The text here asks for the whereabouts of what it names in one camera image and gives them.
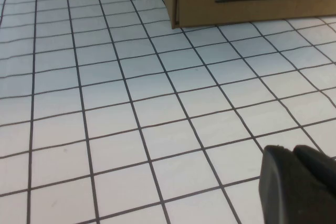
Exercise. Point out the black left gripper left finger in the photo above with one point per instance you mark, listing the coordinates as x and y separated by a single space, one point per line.
283 197

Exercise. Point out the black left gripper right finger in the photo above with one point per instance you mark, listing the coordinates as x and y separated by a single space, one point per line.
320 169

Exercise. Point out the brown windowed cardboard shoe box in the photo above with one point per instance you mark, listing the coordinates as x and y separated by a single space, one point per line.
197 3

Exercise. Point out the white black-grid tablecloth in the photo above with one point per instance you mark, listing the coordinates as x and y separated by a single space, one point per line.
105 103

